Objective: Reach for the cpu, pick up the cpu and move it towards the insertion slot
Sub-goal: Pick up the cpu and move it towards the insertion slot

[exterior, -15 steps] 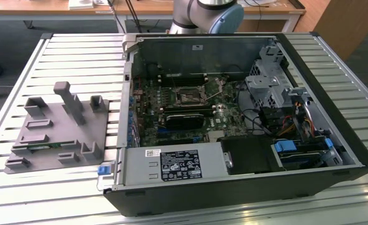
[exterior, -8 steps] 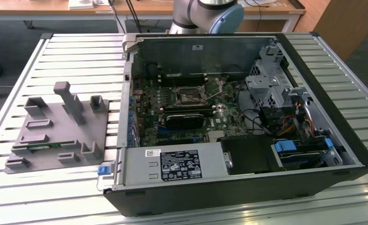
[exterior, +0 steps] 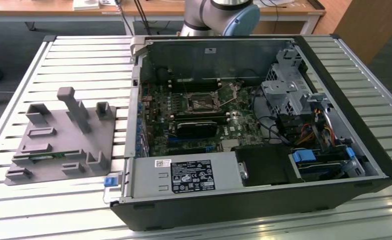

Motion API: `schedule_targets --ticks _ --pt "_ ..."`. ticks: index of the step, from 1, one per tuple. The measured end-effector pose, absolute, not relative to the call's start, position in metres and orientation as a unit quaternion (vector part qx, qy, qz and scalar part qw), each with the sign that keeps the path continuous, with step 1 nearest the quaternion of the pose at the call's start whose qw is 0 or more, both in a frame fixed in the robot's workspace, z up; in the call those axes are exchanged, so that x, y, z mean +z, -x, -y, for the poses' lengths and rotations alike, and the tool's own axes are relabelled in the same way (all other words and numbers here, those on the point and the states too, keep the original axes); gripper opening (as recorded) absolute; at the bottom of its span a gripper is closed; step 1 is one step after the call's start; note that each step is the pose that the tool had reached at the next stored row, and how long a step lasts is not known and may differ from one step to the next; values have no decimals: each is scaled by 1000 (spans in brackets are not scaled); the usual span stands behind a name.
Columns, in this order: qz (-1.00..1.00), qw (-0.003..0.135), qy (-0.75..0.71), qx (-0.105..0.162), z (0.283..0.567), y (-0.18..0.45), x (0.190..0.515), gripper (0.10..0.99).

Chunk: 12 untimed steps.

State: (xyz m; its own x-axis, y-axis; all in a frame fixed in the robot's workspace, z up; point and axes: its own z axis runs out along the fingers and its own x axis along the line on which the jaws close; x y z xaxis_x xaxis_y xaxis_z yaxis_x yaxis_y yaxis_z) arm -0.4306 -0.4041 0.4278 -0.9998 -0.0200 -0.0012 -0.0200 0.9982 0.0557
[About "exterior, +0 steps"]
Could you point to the wooden cabinet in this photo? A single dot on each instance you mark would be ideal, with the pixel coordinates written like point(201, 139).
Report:
point(369, 25)

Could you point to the blue case latch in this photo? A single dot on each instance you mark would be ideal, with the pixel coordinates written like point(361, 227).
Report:
point(112, 182)

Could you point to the black open PC case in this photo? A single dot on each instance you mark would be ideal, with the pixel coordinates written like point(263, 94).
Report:
point(216, 215)

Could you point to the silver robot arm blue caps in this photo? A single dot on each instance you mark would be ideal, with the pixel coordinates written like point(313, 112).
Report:
point(205, 15)

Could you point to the grey parts rack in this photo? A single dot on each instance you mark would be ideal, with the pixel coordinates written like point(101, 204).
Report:
point(65, 140)

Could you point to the small silver heat sink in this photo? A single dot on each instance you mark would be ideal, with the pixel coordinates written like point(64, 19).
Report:
point(231, 145)

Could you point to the white sticker on case wall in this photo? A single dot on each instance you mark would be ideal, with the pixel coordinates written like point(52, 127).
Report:
point(210, 50)

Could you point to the grey power supply unit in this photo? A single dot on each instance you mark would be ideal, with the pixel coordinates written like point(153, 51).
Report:
point(145, 180)

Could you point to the black RAM slot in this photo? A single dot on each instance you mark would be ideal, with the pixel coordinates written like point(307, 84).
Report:
point(196, 80)

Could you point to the green motherboard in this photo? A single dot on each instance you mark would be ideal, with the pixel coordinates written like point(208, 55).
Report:
point(239, 125)

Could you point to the metal drive cage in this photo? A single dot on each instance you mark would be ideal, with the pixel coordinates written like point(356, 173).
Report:
point(283, 97)

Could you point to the blue plastic tab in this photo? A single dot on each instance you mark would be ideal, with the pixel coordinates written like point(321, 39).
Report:
point(349, 153)

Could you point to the black plastic shroud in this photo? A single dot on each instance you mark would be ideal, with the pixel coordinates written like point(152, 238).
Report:
point(265, 162)

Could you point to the black graphics card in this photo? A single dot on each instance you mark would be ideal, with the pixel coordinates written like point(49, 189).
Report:
point(196, 130)

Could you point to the green RAM stick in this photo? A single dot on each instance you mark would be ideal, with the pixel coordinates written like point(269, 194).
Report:
point(45, 156)

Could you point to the CPU socket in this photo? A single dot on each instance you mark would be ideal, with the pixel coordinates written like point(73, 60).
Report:
point(201, 102)

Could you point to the white box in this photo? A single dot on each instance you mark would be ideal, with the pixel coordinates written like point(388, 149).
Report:
point(82, 4)

